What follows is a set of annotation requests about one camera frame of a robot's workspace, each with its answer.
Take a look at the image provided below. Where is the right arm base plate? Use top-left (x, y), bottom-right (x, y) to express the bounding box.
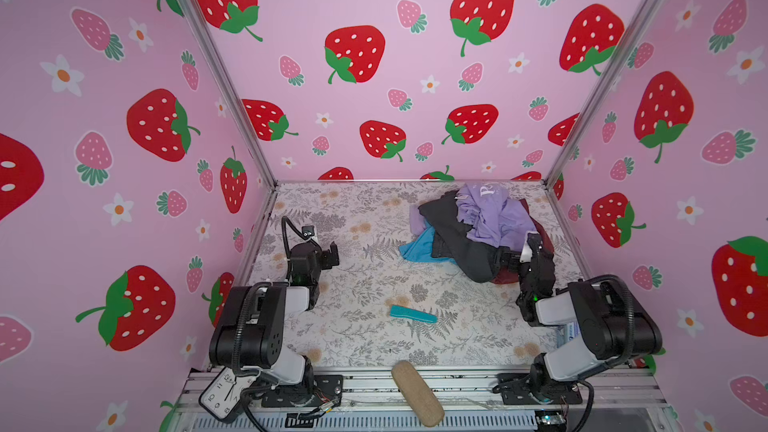
top-left (491, 373), bottom-right (583, 406)

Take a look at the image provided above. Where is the teal plastic tool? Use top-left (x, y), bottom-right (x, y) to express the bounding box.
top-left (389, 305), bottom-right (438, 324)

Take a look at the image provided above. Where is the light lilac cloth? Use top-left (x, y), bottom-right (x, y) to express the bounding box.
top-left (409, 204), bottom-right (429, 236)

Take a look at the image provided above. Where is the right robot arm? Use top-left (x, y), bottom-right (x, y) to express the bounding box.
top-left (516, 232), bottom-right (663, 402)

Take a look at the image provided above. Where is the dark grey cloth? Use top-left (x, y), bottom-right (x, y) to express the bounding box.
top-left (418, 189), bottom-right (520, 284)

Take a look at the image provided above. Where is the maroon cloth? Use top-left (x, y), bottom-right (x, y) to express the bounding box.
top-left (491, 199), bottom-right (554, 285)

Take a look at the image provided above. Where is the teal cloth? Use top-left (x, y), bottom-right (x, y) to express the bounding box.
top-left (399, 226), bottom-right (454, 263)

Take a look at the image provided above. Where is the white clock face card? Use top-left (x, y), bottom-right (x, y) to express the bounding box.
top-left (198, 368), bottom-right (257, 423)

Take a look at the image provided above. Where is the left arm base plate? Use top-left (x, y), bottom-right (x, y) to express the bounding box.
top-left (261, 374), bottom-right (344, 408)

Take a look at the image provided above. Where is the tan oblong brush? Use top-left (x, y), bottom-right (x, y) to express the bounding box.
top-left (391, 361), bottom-right (445, 427)

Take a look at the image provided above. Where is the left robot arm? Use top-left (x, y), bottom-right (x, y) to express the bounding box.
top-left (209, 216), bottom-right (340, 405)

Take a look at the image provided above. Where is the purple cloth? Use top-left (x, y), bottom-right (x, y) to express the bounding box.
top-left (455, 183), bottom-right (536, 252)

